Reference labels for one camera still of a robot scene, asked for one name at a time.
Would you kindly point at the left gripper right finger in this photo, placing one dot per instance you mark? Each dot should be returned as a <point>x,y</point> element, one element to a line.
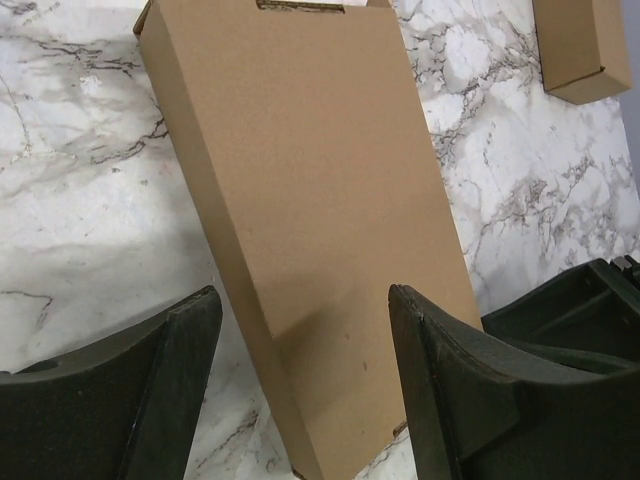
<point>479,408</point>

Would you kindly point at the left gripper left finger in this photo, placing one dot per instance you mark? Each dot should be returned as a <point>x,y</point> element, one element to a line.
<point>123,407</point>

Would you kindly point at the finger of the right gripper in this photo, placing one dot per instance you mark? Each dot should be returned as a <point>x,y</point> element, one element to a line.
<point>586,317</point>

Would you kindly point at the brown cardboard box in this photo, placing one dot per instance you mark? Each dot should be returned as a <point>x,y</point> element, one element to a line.
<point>304,145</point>

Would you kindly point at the small folded cardboard box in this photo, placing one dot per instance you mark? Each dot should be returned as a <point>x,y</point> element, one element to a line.
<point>583,49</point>

